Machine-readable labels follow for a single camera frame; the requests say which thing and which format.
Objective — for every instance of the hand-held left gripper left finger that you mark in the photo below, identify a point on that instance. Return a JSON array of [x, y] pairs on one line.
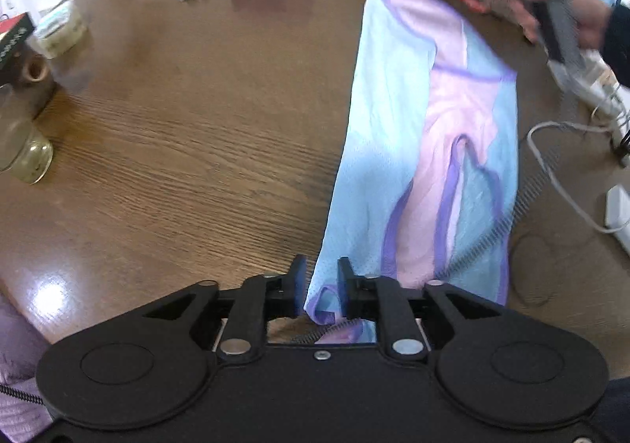
[[300, 285]]

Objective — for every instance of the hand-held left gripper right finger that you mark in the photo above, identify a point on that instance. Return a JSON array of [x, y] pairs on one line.
[[343, 285]]

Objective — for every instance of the pastel pink blue mesh shirt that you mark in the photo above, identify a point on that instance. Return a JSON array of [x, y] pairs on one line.
[[393, 103]]

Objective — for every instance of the person's right hand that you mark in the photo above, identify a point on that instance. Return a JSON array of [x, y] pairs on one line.
[[588, 15]]

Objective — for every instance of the white power strip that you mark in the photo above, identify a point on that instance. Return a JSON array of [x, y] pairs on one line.
[[598, 93]]

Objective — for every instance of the white power adapter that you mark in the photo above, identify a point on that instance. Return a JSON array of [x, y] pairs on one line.
[[620, 216]]

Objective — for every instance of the purple quilted cloth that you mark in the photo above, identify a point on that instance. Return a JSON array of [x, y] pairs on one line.
[[19, 349]]

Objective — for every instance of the person's dark blue clothing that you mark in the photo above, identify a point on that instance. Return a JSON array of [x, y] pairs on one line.
[[617, 413]]

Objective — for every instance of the glass jar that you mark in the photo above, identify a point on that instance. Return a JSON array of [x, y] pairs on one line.
[[24, 152]]

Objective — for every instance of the red and black box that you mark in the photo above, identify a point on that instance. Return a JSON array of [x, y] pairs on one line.
[[12, 47]]

